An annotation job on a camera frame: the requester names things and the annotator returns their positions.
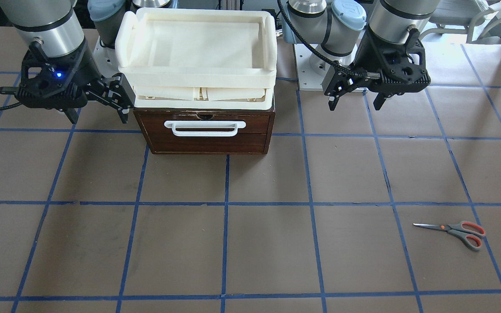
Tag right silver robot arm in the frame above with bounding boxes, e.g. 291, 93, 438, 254
0, 0, 135, 123

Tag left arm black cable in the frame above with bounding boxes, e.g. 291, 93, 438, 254
277, 0, 371, 79

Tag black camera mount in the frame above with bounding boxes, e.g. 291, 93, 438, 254
378, 24, 431, 95
14, 38, 87, 123

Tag white chair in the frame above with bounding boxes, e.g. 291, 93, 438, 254
419, 0, 501, 43

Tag white plastic tray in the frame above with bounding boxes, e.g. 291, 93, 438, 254
115, 8, 277, 110

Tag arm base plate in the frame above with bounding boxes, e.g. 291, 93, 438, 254
294, 44, 358, 92
92, 37, 120, 78

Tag grey orange scissors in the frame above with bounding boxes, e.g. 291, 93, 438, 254
412, 221, 486, 252

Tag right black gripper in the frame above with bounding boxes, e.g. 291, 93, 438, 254
73, 56, 136, 123

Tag white drawer handle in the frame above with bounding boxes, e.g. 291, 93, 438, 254
164, 120, 247, 137

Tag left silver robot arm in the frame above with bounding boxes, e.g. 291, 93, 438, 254
277, 0, 439, 111

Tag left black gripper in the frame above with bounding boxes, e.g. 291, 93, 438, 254
323, 30, 388, 111

